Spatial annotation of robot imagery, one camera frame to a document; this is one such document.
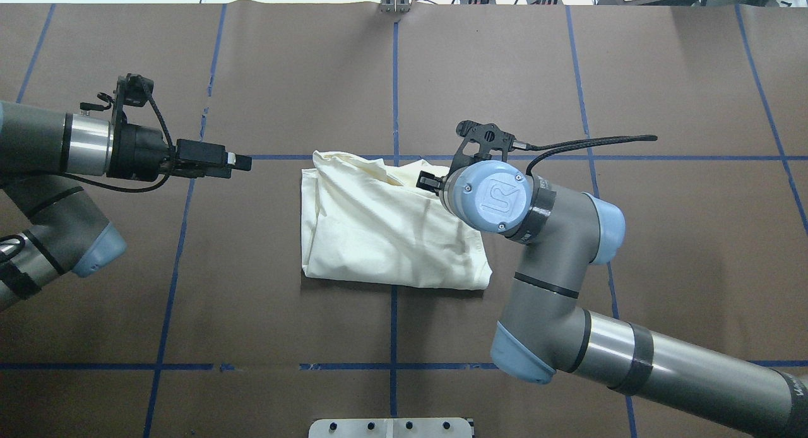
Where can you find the cream long-sleeve cat shirt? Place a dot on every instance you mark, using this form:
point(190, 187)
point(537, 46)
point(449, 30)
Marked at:
point(365, 221)

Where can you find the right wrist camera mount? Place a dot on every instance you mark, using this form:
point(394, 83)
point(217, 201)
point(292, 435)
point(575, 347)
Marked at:
point(478, 142)

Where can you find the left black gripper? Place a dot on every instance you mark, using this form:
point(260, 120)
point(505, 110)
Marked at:
point(142, 152)

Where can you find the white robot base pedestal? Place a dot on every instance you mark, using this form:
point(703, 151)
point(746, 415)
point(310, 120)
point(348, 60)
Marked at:
point(393, 427)

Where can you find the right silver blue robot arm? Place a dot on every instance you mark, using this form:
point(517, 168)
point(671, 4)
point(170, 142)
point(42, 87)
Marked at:
point(715, 255)

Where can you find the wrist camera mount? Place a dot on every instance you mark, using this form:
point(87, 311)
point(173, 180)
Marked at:
point(478, 142)
point(132, 89)

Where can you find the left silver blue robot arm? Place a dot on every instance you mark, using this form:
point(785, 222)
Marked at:
point(47, 159)

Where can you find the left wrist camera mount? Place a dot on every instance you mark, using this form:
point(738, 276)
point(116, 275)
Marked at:
point(132, 89)

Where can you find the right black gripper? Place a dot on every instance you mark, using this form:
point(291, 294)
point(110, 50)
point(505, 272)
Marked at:
point(430, 182)

